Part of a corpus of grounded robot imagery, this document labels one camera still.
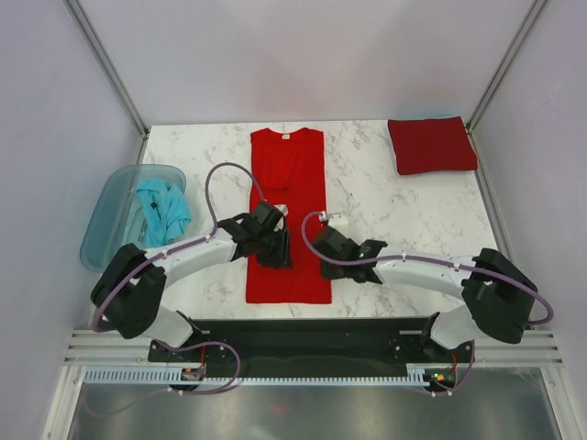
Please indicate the teal t shirt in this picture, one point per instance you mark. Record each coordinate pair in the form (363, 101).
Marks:
(166, 212)

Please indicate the translucent blue plastic bin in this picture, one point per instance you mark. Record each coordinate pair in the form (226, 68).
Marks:
(118, 217)

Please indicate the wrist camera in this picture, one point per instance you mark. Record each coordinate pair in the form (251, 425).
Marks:
(282, 217)
(336, 221)

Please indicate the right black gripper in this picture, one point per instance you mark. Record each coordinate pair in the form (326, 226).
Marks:
(328, 272)

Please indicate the right aluminium frame post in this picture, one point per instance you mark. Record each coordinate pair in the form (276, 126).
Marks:
(517, 42)

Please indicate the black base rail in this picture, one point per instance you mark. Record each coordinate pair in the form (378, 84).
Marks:
(308, 347)

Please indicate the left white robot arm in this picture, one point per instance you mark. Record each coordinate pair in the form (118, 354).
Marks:
(128, 295)

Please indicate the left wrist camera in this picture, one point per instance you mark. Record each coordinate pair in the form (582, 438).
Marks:
(282, 217)

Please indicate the folded dark red t shirt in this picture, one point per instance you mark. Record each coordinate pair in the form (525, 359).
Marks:
(431, 145)

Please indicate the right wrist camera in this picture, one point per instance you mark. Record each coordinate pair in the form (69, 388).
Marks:
(336, 221)

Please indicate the white slotted cable duct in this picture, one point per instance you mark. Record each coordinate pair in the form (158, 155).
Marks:
(176, 376)

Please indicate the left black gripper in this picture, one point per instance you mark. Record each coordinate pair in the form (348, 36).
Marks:
(282, 258)

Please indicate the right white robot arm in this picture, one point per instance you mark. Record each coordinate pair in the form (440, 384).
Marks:
(495, 294)

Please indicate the left aluminium frame post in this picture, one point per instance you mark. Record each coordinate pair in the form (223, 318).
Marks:
(97, 47)

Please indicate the aluminium frame post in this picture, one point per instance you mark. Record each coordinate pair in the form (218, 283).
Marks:
(517, 42)
(97, 47)

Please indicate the bright red t shirt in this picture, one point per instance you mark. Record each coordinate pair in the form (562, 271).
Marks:
(290, 169)

